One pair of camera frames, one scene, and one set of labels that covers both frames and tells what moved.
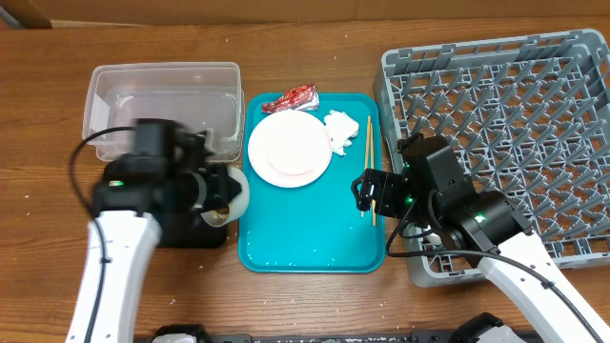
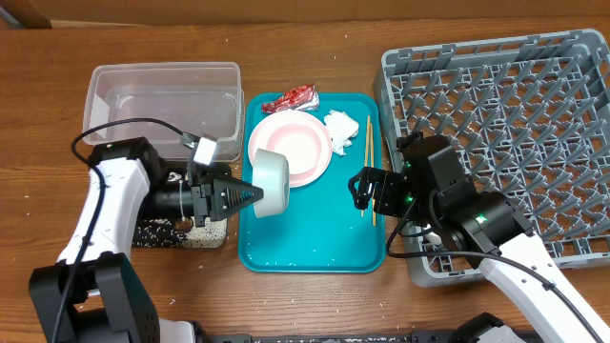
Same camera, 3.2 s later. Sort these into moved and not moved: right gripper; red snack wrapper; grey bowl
Moved: grey bowl
Not moved: red snack wrapper; right gripper
